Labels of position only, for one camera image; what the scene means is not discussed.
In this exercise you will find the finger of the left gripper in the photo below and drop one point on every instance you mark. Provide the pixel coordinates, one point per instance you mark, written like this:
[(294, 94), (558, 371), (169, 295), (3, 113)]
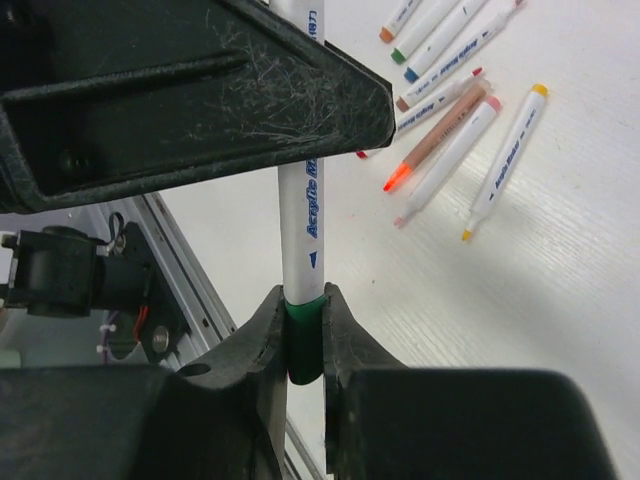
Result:
[(103, 100)]

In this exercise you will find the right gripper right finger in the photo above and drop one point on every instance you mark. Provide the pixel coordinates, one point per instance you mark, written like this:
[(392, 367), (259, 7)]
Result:
[(387, 420)]

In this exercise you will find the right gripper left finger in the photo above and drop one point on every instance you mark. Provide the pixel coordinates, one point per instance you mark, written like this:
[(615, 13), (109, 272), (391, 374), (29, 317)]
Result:
[(222, 416)]

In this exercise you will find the green capped marker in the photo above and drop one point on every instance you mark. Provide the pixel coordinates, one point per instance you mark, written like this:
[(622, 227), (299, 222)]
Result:
[(301, 188)]

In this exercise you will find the red capped marker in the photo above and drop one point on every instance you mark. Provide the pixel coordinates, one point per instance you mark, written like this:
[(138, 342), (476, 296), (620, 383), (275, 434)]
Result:
[(431, 105)]

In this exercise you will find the brown capped marker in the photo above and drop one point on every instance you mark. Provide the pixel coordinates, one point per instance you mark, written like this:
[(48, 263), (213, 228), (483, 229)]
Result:
[(432, 78)]

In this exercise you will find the pink capped marker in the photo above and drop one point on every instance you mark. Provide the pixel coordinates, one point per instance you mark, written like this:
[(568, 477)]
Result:
[(450, 158)]

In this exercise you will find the yellow capped marker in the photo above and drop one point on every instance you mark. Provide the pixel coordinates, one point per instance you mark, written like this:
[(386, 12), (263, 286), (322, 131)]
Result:
[(505, 161)]

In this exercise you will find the orange highlighter pen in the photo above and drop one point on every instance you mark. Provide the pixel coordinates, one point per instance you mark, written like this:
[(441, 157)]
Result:
[(456, 115)]

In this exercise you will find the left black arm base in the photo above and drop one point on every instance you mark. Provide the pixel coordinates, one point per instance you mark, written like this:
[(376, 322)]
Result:
[(152, 330)]

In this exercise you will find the uncapped white marker body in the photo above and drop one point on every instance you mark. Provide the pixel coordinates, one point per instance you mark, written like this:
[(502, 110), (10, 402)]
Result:
[(397, 20)]

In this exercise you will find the aluminium rail frame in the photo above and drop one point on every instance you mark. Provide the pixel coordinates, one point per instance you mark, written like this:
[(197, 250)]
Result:
[(206, 315)]

